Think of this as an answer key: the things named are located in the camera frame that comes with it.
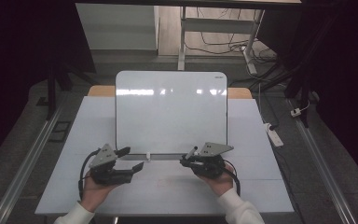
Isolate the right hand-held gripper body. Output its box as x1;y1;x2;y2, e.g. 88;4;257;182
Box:
188;141;235;180

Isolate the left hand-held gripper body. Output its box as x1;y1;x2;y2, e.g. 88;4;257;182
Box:
89;143;135;187

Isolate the white whiteboard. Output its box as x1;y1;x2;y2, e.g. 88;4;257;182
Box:
115;70;228;156

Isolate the person's left hand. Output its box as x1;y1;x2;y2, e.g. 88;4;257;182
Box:
81;174;120;214

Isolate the person's right hand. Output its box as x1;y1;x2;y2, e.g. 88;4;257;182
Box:
195;163;235;198

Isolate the black floor plate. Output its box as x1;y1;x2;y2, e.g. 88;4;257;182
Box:
48;120;73;144

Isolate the wooden table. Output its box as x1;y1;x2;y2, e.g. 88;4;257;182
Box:
87;85;254;100

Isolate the black metal stand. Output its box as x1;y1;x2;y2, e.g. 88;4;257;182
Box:
250;59;316;129
36;60;98;121

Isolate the grey cabinet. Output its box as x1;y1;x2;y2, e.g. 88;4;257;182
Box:
76;3;160;51

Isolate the dark curtain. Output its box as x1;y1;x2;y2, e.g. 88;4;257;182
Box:
257;0;358;190
0;0;97;171

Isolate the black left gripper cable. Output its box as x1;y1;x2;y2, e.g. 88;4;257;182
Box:
77;148;103;201

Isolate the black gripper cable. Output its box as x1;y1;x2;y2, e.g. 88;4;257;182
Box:
77;148;103;201
223;159;242;198

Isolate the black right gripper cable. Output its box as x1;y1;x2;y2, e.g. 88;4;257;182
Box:
223;159;242;198

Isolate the black power strip cable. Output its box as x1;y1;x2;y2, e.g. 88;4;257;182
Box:
256;81;280;131

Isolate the aluminium floor rail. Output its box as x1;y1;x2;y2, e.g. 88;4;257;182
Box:
0;99;68;224
287;98;358;224

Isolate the tangle of black floor cables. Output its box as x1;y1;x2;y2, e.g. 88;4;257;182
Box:
185;7;279;64

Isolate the white desk frame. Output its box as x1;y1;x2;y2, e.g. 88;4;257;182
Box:
177;6;266;76

